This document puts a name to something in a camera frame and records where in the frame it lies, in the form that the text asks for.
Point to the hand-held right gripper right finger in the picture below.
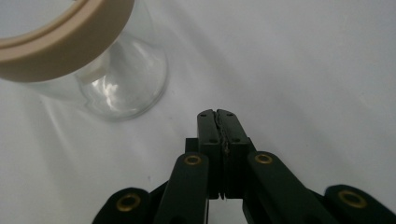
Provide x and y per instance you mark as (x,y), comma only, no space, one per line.
(235,137)

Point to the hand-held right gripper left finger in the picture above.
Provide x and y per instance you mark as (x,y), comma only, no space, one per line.
(208,133)

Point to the clear glass jar beige rim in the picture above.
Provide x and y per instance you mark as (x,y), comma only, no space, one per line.
(77,56)

